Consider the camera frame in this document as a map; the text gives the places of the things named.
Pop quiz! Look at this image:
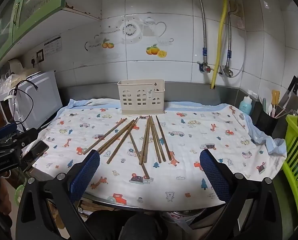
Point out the metal angle valve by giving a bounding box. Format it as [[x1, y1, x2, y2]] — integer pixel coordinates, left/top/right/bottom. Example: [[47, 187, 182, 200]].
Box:
[[220, 65, 234, 78]]

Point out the yellow gas hose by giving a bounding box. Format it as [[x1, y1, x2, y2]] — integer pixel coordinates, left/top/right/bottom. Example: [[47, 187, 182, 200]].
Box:
[[210, 0, 229, 90]]

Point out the white container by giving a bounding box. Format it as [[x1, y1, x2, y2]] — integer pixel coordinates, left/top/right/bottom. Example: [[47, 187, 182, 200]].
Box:
[[7, 59, 27, 77]]

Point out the green wall cabinet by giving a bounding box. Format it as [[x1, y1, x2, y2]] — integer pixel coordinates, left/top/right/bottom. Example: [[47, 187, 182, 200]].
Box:
[[0, 0, 75, 65]]

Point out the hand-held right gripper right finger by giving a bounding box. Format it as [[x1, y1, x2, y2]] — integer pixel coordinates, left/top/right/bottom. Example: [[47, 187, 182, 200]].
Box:
[[199, 149, 287, 240]]

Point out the braided metal hose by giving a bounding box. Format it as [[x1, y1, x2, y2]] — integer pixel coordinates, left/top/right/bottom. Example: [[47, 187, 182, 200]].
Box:
[[189, 0, 208, 65], [224, 11, 233, 68]]

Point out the cream plastic chopstick holder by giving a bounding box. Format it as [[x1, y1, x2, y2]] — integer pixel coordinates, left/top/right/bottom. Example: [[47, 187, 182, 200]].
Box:
[[117, 79, 165, 115]]

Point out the white microwave oven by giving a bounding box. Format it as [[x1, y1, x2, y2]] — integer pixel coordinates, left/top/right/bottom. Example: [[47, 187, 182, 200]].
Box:
[[0, 70, 63, 132]]

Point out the white wall label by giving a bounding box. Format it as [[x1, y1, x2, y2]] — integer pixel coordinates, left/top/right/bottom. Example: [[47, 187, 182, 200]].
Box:
[[43, 36, 63, 57]]

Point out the clear plastic bag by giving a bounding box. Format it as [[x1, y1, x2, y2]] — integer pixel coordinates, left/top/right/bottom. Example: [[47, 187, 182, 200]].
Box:
[[0, 74, 17, 99]]

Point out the black cable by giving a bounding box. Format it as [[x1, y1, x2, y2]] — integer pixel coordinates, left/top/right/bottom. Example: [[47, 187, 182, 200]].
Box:
[[7, 80, 39, 130]]

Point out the black utensil cup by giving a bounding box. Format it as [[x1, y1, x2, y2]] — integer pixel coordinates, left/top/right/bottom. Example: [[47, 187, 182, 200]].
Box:
[[255, 109, 279, 137]]

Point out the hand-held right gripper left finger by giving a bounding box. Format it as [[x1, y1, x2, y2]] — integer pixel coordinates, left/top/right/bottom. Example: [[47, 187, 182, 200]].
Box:
[[15, 149, 101, 240]]

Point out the printed cartoon blanket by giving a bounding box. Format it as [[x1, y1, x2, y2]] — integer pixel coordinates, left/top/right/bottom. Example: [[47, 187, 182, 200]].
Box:
[[32, 97, 287, 209]]

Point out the teal pump bottle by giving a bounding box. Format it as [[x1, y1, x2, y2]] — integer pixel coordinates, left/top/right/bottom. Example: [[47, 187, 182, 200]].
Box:
[[239, 90, 254, 117]]

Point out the steel cleaver black handle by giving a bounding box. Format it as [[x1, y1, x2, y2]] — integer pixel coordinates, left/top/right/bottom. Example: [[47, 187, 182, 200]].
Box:
[[279, 74, 298, 108]]

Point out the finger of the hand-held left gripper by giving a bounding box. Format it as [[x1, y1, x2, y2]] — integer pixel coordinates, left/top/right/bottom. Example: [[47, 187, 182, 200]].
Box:
[[0, 123, 18, 140], [14, 127, 38, 147]]

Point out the black smartphone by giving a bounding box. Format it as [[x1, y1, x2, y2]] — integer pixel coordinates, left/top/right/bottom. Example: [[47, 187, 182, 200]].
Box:
[[22, 140, 50, 162]]

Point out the red and blue valve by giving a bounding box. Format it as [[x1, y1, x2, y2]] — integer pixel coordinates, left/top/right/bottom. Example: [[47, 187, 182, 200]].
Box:
[[198, 61, 213, 73]]

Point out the green plastic dish rack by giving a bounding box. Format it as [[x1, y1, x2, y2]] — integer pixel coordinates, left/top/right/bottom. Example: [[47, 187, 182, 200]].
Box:
[[281, 114, 298, 224]]

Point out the yellow bottle brush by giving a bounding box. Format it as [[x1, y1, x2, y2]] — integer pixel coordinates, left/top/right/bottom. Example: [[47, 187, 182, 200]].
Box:
[[271, 89, 281, 117]]

